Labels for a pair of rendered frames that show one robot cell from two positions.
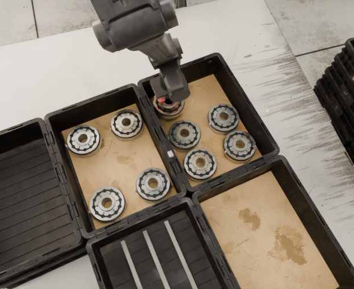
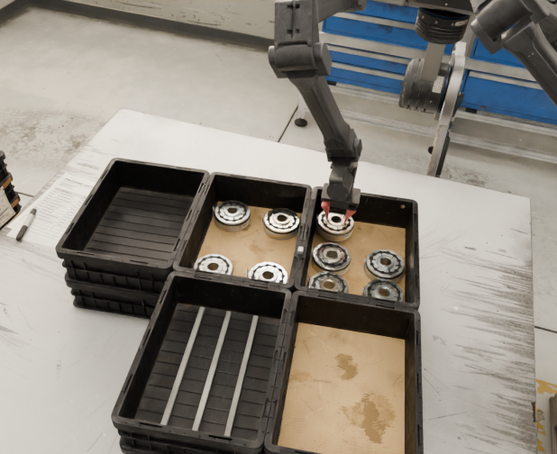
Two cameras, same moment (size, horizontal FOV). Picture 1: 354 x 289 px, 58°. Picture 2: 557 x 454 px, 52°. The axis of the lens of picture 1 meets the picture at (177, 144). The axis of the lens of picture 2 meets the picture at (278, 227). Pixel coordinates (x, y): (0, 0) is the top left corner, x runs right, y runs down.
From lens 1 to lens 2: 0.76 m
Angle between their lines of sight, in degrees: 30
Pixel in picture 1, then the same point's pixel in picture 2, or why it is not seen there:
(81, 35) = (298, 152)
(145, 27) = (298, 55)
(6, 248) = not seen: hidden behind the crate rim
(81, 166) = (214, 233)
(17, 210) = (133, 237)
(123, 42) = (281, 61)
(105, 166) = (235, 245)
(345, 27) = not seen: outside the picture
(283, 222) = (382, 392)
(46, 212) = (156, 250)
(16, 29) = not seen: hidden behind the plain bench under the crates
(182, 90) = (341, 186)
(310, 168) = (470, 391)
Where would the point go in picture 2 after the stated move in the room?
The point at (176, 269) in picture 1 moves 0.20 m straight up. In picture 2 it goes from (233, 361) to (233, 306)
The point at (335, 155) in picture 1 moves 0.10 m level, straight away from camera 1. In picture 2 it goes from (517, 398) to (556, 398)
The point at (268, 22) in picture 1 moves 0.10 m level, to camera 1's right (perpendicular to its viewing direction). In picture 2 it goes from (520, 230) to (550, 243)
